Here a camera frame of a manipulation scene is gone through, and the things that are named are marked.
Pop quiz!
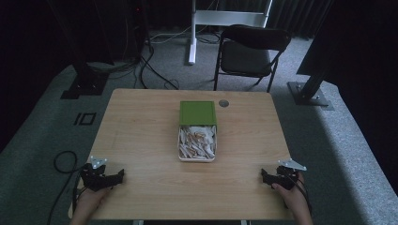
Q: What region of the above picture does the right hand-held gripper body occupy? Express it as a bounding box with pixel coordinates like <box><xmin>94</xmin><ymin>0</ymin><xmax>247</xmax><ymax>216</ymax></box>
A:
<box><xmin>275</xmin><ymin>157</ymin><xmax>308</xmax><ymax>191</ymax></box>

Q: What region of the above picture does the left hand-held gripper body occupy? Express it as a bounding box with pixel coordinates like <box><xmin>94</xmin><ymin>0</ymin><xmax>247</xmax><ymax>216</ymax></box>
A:
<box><xmin>80</xmin><ymin>156</ymin><xmax>110</xmax><ymax>192</ymax></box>

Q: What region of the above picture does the person's right hand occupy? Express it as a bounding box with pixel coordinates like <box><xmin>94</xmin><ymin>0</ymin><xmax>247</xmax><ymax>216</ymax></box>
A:
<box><xmin>270</xmin><ymin>172</ymin><xmax>310</xmax><ymax>214</ymax></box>

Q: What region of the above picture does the person's left hand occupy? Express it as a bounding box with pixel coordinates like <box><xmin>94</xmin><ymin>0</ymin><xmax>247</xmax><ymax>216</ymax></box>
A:
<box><xmin>73</xmin><ymin>186</ymin><xmax>113</xmax><ymax>220</ymax></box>

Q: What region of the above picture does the white rectangular box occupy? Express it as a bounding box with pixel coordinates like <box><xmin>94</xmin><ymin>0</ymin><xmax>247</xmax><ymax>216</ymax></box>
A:
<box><xmin>176</xmin><ymin>124</ymin><xmax>218</xmax><ymax>163</ymax></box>

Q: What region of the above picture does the pile of wooden clips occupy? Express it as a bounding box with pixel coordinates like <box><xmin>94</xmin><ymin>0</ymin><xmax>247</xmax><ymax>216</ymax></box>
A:
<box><xmin>178</xmin><ymin>125</ymin><xmax>216</xmax><ymax>159</ymax></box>

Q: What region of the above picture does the black metal stand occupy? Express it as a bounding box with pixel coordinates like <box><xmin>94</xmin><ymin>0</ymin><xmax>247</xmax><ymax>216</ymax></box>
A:
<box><xmin>46</xmin><ymin>0</ymin><xmax>111</xmax><ymax>100</ymax></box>
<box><xmin>286</xmin><ymin>0</ymin><xmax>336</xmax><ymax>112</ymax></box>

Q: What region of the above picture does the green box lid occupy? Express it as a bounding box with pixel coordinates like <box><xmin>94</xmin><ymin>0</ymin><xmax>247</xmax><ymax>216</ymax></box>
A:
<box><xmin>178</xmin><ymin>100</ymin><xmax>218</xmax><ymax>127</ymax></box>

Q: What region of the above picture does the black folding chair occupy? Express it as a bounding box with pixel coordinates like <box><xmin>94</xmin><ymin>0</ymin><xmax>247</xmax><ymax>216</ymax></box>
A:
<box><xmin>213</xmin><ymin>23</ymin><xmax>292</xmax><ymax>94</ymax></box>

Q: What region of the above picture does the dark cabinet with red light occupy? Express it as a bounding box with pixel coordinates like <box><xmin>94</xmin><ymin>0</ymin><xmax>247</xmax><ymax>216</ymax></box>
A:
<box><xmin>123</xmin><ymin>0</ymin><xmax>150</xmax><ymax>61</ymax></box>

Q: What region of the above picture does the dark curtain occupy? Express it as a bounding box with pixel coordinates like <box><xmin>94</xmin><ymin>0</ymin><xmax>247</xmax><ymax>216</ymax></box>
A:
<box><xmin>268</xmin><ymin>0</ymin><xmax>333</xmax><ymax>40</ymax></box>

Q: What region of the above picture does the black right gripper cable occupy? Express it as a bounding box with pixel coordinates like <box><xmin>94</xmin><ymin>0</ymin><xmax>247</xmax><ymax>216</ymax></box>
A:
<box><xmin>287</xmin><ymin>172</ymin><xmax>314</xmax><ymax>217</ymax></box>

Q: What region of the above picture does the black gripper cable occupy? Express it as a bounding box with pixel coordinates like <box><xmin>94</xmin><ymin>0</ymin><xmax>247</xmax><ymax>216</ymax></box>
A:
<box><xmin>287</xmin><ymin>172</ymin><xmax>314</xmax><ymax>217</ymax></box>
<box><xmin>46</xmin><ymin>150</ymin><xmax>83</xmax><ymax>225</ymax></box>

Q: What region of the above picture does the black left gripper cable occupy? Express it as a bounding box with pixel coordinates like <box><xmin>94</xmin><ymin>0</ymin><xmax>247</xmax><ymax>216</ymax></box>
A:
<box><xmin>46</xmin><ymin>150</ymin><xmax>83</xmax><ymax>225</ymax></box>

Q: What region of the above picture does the black floor cable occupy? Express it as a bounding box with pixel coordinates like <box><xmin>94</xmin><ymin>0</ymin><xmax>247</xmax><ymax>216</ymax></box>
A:
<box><xmin>138</xmin><ymin>43</ymin><xmax>180</xmax><ymax>91</ymax></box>

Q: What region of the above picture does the white floor cable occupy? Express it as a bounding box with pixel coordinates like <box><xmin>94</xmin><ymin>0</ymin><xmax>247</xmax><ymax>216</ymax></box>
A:
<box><xmin>149</xmin><ymin>25</ymin><xmax>192</xmax><ymax>45</ymax></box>

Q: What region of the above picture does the white desk frame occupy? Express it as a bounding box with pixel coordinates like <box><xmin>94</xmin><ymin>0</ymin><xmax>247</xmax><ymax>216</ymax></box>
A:
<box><xmin>187</xmin><ymin>0</ymin><xmax>274</xmax><ymax>67</ymax></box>

